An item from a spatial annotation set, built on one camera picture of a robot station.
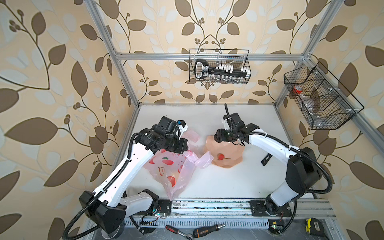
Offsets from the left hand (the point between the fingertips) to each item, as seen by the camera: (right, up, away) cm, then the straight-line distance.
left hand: (189, 147), depth 70 cm
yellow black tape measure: (+57, -35, -4) cm, 67 cm away
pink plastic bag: (-9, -13, +4) cm, 16 cm away
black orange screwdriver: (+4, -37, -5) cm, 38 cm away
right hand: (+17, +2, +17) cm, 24 cm away
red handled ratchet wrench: (-6, -38, -3) cm, 39 cm away
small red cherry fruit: (+18, -10, +19) cm, 28 cm away
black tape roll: (-32, -37, -6) cm, 49 cm away
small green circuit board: (+42, -39, 0) cm, 58 cm away
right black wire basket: (+68, +22, +5) cm, 72 cm away
